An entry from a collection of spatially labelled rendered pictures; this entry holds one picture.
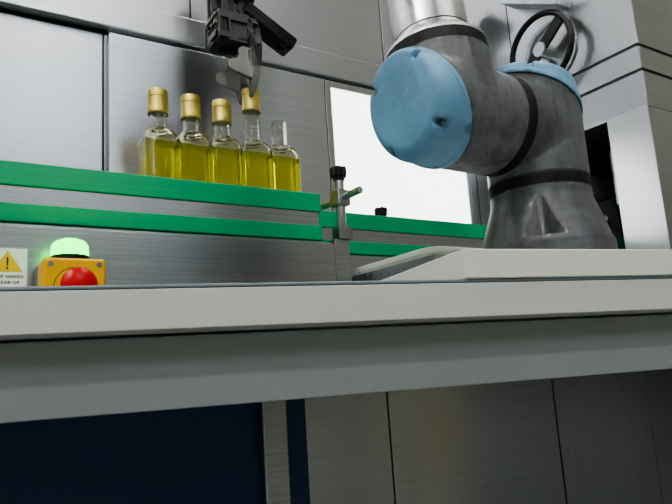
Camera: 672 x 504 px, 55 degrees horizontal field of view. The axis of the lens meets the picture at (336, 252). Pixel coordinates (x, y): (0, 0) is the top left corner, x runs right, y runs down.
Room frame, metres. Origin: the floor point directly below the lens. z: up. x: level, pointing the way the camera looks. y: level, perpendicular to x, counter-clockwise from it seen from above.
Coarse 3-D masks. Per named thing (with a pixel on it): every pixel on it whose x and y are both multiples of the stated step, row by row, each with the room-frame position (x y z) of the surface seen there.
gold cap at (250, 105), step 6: (246, 90) 1.10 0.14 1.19; (258, 90) 1.11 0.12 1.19; (246, 96) 1.10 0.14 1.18; (258, 96) 1.11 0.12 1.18; (246, 102) 1.10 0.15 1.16; (252, 102) 1.10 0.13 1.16; (258, 102) 1.10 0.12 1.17; (246, 108) 1.10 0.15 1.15; (252, 108) 1.10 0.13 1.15; (258, 108) 1.10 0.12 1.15; (246, 114) 1.12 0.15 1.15; (258, 114) 1.12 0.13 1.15
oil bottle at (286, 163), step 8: (280, 144) 1.13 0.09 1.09; (272, 152) 1.12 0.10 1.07; (280, 152) 1.12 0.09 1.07; (288, 152) 1.13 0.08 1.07; (296, 152) 1.14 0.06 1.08; (280, 160) 1.12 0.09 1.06; (288, 160) 1.13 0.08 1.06; (296, 160) 1.14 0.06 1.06; (280, 168) 1.12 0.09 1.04; (288, 168) 1.13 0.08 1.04; (296, 168) 1.13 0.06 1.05; (280, 176) 1.12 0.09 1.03; (288, 176) 1.13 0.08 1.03; (296, 176) 1.13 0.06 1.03; (280, 184) 1.12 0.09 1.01; (288, 184) 1.12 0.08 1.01; (296, 184) 1.13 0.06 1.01
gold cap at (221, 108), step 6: (216, 102) 1.07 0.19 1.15; (222, 102) 1.07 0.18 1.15; (228, 102) 1.07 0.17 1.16; (216, 108) 1.07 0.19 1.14; (222, 108) 1.07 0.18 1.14; (228, 108) 1.07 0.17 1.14; (216, 114) 1.07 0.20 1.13; (222, 114) 1.07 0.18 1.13; (228, 114) 1.07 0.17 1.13; (216, 120) 1.07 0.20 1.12; (222, 120) 1.07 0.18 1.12; (228, 120) 1.07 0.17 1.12
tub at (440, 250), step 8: (424, 248) 0.91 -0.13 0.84; (432, 248) 0.91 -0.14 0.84; (440, 248) 0.91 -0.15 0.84; (448, 248) 0.91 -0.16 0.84; (456, 248) 0.92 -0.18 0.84; (464, 248) 0.93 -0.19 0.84; (472, 248) 0.94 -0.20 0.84; (480, 248) 0.95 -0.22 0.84; (400, 256) 0.96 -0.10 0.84; (408, 256) 0.94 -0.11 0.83; (416, 256) 0.94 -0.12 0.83; (424, 256) 0.93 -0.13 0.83; (368, 264) 1.03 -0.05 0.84; (376, 264) 1.01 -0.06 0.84; (384, 264) 0.99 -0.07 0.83; (392, 264) 0.99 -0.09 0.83; (360, 272) 1.06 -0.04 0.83
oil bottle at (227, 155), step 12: (216, 144) 1.05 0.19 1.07; (228, 144) 1.06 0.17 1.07; (216, 156) 1.05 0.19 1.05; (228, 156) 1.06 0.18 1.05; (240, 156) 1.07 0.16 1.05; (216, 168) 1.05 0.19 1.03; (228, 168) 1.06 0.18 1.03; (240, 168) 1.07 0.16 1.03; (216, 180) 1.05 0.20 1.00; (228, 180) 1.06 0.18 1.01; (240, 180) 1.07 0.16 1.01
